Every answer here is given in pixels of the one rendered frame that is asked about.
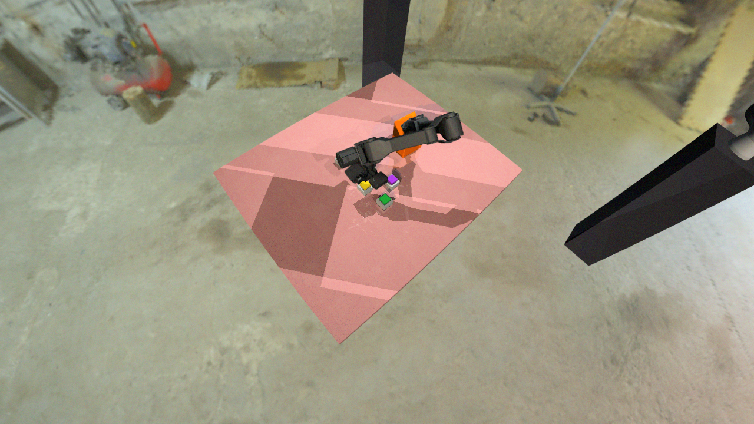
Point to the purple button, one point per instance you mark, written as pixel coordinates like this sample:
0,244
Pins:
392,182

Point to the yellow button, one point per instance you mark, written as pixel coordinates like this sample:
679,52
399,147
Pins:
364,187

